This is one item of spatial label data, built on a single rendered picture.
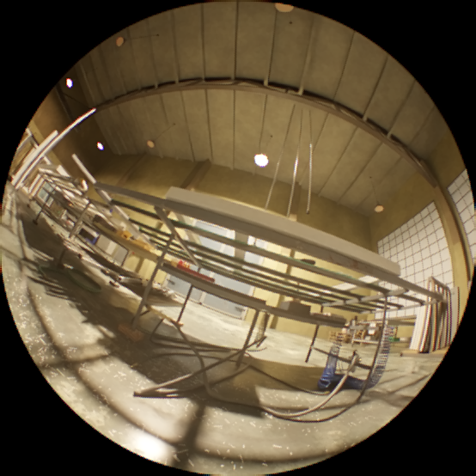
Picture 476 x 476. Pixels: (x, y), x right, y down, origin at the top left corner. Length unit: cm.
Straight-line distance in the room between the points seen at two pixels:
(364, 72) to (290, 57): 303
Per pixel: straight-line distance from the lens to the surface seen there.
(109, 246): 996
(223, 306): 711
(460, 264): 765
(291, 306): 151
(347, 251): 85
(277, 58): 797
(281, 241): 70
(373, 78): 844
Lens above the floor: 50
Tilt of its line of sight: 23 degrees up
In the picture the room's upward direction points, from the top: 21 degrees clockwise
